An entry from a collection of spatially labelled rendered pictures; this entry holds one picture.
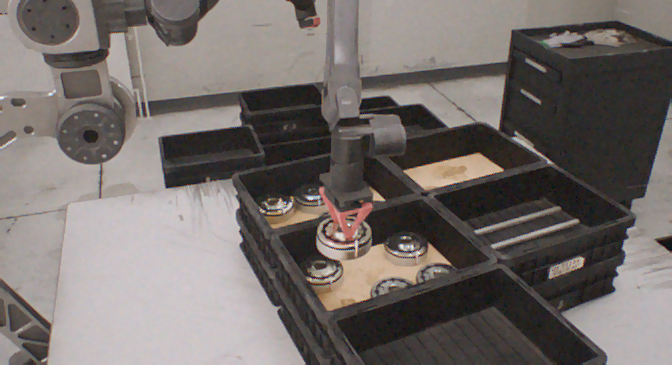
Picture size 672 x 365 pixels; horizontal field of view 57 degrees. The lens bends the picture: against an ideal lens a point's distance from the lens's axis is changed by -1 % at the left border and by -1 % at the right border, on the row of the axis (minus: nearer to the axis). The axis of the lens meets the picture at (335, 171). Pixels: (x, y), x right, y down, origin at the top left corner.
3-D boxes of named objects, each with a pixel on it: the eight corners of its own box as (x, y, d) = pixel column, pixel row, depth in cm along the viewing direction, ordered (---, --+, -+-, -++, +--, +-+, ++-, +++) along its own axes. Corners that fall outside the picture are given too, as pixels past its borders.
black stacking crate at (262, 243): (272, 276, 143) (269, 235, 137) (234, 213, 166) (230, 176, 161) (419, 234, 157) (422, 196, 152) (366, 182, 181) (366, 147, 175)
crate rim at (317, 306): (324, 327, 114) (324, 318, 113) (269, 242, 138) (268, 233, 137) (499, 270, 129) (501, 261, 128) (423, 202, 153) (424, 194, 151)
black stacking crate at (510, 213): (494, 305, 134) (501, 263, 128) (421, 235, 157) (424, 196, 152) (627, 258, 148) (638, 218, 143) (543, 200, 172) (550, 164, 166)
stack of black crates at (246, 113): (254, 201, 300) (247, 115, 278) (243, 172, 325) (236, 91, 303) (333, 188, 310) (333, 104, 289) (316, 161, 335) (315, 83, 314)
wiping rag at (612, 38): (598, 49, 275) (599, 41, 273) (568, 35, 293) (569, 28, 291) (650, 43, 282) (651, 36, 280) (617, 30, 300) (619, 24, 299)
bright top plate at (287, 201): (264, 219, 155) (264, 217, 155) (247, 201, 163) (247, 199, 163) (300, 207, 160) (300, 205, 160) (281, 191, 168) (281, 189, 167)
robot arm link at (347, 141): (328, 121, 108) (337, 135, 103) (365, 117, 110) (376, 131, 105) (327, 156, 111) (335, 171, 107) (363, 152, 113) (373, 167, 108)
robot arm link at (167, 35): (135, 1, 109) (133, -15, 104) (193, -4, 111) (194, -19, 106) (142, 49, 107) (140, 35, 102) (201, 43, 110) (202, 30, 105)
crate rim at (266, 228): (269, 242, 138) (268, 233, 137) (230, 182, 162) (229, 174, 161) (423, 202, 153) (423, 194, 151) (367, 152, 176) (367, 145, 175)
